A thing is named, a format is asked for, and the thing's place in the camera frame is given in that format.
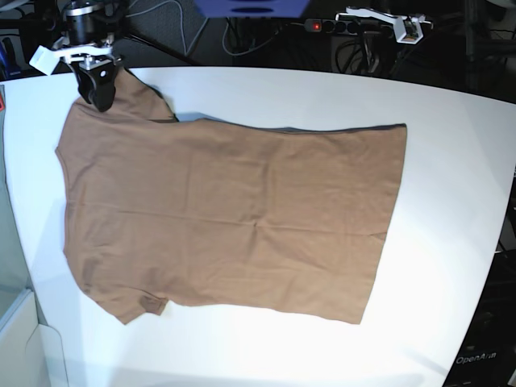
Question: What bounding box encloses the black OpenArm base box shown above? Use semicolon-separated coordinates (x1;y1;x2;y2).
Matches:
443;224;515;386

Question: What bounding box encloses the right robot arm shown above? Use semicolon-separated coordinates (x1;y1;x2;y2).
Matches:
52;1;128;112

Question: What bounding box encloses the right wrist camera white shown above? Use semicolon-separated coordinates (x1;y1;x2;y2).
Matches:
29;46;60;76

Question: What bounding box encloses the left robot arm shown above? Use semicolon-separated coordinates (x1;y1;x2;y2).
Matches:
335;6;406;25

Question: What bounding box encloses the white bin at left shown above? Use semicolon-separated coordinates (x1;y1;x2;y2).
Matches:
1;289;69;386

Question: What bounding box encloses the brown T-shirt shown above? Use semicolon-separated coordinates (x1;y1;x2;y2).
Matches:
56;70;407;324

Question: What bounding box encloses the black power strip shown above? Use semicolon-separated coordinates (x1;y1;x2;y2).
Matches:
302;19;394;38

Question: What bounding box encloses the black tripod stand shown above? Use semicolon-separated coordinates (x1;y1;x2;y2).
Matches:
1;1;194;65

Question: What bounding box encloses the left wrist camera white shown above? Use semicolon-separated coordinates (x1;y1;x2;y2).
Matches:
393;15;433;44

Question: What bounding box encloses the blue overhead mount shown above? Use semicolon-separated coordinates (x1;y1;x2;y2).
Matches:
194;0;310;18

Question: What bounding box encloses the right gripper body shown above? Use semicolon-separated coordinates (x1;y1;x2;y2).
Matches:
54;38;122;70

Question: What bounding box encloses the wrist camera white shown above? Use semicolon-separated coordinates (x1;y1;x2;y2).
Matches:
29;46;60;76
393;15;433;44

